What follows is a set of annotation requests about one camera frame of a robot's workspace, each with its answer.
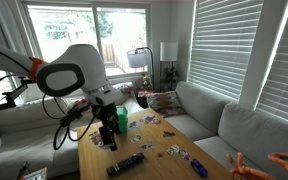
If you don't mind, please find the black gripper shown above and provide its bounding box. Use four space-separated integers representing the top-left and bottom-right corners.
90 98 122 152

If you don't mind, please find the black remote control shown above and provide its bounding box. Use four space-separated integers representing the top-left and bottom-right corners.
105 151 146 177

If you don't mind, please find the green plastic treasure chest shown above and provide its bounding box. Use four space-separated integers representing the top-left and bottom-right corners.
115 105 129 135

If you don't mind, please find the red Santa pirate cutout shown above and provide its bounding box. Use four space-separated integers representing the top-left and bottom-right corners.
88 130 112 150

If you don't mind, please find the small picture sticker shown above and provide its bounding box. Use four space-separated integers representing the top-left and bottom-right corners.
177 148 192 161
130 133 144 145
165 144 181 157
139 141 155 151
128 120 139 131

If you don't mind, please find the white snowman cutout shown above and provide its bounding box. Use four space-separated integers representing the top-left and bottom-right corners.
139 113 162 125

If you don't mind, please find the orange tape on gripper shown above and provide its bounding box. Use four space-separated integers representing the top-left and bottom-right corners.
72 98 89 109

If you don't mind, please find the floral throw pillow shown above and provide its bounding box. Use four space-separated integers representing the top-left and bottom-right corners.
114 82 136 97

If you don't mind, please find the dark small sticker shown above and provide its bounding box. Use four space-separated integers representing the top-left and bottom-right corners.
162 130 177 139

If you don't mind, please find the brown teddy bear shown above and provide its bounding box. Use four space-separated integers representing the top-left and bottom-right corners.
139 74 154 92

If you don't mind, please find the cream brown patterned pillow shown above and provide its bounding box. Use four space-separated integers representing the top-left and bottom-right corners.
146 90 186 118

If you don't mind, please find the arc floor lamp white shade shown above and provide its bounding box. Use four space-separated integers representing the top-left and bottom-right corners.
126 46 156 93

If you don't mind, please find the dark green house plant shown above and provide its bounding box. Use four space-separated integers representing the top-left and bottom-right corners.
161 63 181 91

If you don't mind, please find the blue toy car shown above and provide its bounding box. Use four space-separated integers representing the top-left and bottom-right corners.
190 158 209 179

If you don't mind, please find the large glass sliding window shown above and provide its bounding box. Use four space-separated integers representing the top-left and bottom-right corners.
21 1 152 82

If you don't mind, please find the standing lamp white shade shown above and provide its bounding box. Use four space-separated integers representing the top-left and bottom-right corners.
159 41 180 91

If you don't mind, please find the gray fabric sofa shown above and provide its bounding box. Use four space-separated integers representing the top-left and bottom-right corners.
163 80 288 180

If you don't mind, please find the wide white window blind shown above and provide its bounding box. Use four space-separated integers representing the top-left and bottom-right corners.
187 0 264 102

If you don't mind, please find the orange octopus toy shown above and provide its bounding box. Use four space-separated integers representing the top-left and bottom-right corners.
225 151 288 180

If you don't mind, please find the narrow white window blind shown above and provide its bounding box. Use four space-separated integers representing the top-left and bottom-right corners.
255 0 288 127

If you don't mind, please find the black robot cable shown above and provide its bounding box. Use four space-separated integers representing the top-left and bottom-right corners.
41 93 98 151

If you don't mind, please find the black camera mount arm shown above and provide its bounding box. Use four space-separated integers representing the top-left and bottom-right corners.
0 75 30 115

